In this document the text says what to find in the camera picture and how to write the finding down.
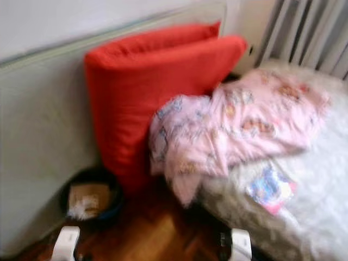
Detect large red cushion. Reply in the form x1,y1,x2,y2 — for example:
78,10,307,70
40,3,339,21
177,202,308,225
84,34,248,194

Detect grey striped curtain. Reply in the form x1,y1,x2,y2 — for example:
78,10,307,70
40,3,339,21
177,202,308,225
256,0,348,82

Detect black waste bin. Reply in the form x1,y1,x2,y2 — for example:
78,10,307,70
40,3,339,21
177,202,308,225
60,167,125,223

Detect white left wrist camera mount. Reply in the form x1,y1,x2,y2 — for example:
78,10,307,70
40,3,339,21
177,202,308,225
52,226,81,261

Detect thin red cushion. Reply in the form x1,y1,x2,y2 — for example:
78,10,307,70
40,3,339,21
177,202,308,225
87,21,221,58

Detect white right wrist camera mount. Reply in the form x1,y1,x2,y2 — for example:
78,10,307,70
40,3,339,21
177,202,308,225
230,228,252,261

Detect colourful pink-edged book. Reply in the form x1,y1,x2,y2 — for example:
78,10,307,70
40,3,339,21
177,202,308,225
246,166,297,215

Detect pink cartoon print blanket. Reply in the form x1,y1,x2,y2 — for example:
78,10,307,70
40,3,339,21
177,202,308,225
148,68,331,208

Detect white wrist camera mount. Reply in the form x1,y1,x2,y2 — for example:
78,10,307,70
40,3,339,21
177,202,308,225
52,226,81,261
230,228,252,261

